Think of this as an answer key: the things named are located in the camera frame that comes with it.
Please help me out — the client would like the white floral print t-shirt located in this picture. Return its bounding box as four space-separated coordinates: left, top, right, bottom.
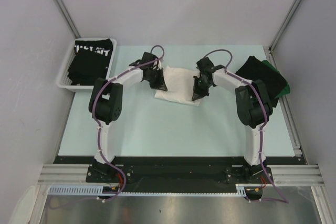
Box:
154 66 201 106

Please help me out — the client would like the white plastic laundry basket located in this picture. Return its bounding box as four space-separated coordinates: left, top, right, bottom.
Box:
56 38 117 92

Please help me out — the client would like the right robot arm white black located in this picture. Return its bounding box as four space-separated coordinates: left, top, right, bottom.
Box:
192 57 273 183

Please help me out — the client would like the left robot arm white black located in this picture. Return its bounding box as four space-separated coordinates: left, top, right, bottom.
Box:
89 52 168 182

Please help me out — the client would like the folded black t-shirt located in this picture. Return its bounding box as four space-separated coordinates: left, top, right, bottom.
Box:
235 56 279 108

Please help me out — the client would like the black t-shirt white lettering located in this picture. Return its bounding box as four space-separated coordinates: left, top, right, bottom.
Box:
68 38 114 86

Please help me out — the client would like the folded green t-shirt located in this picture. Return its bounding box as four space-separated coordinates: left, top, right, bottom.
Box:
262 60 291 99

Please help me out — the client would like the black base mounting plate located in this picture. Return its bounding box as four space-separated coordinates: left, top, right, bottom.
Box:
54 155 307 193

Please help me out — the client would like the light blue cable duct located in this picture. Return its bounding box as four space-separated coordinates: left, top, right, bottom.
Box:
48 185 246 197

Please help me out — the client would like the left rear aluminium post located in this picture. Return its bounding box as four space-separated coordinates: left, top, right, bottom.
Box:
53 0 81 38

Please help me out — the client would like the aluminium post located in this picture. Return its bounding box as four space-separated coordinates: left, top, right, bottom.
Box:
268 0 303 52
53 0 81 38

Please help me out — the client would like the aluminium front frame rail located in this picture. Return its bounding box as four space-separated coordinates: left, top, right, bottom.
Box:
37 164 324 186

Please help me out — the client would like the right rear aluminium post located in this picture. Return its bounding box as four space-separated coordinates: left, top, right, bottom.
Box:
268 0 303 52

